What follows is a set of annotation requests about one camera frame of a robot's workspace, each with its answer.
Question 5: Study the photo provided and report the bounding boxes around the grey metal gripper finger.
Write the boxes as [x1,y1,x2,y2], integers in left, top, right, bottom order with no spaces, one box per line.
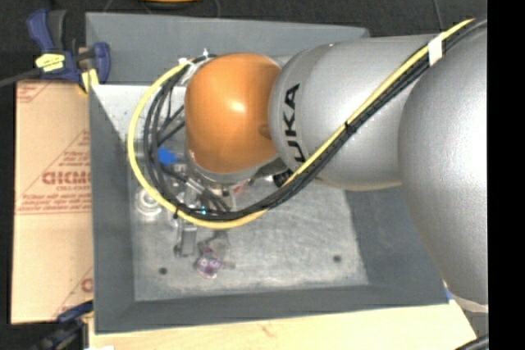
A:
[173,223,199,258]
[204,230,231,259]

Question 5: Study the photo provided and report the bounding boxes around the purple and clear small object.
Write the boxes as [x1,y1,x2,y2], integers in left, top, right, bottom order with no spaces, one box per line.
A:
[194,246,226,280]

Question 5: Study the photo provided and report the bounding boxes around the clear glass thing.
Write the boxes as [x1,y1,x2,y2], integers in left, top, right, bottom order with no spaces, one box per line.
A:
[136,186,166,220]

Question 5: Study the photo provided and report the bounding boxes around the small blue block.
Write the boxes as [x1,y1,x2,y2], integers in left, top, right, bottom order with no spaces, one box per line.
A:
[157,147,178,168]

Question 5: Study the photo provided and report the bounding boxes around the grey metal bin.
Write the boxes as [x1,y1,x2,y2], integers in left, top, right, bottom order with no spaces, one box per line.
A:
[84,11,451,334]

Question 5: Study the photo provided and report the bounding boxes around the brown cardboard board red print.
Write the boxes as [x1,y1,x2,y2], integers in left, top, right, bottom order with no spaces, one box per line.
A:
[9,79,95,325]

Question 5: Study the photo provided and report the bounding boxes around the black cylinder on white bracket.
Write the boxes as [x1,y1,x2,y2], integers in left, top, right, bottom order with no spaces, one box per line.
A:
[272,170,294,189]

